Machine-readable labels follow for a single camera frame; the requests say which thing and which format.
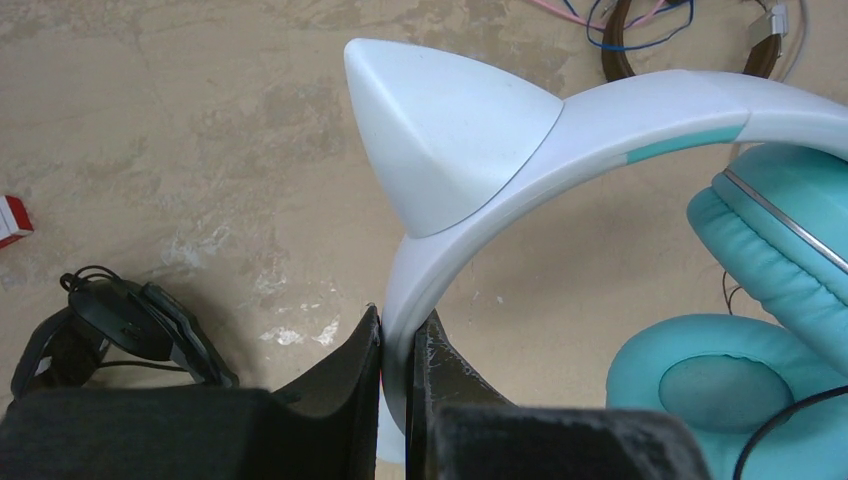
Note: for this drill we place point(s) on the black headphones with cable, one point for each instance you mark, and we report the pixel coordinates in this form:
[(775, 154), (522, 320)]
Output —
[(104, 310)]

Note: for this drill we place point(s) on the brown headphones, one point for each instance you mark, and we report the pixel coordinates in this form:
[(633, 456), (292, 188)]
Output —
[(765, 34)]

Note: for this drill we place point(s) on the small red white box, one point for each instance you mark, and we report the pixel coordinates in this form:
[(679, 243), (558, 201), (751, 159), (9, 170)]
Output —
[(15, 221)]

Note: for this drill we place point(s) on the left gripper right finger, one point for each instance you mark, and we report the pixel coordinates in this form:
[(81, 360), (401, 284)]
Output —
[(460, 427)]

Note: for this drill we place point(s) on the pink headphones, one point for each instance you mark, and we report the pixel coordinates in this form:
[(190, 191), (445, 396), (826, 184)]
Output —
[(601, 15)]

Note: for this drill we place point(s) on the teal white cat headphones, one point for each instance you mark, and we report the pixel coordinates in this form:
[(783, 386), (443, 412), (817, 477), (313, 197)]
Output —
[(464, 149)]

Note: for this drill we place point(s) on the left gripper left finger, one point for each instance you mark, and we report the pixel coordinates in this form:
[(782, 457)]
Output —
[(322, 425)]

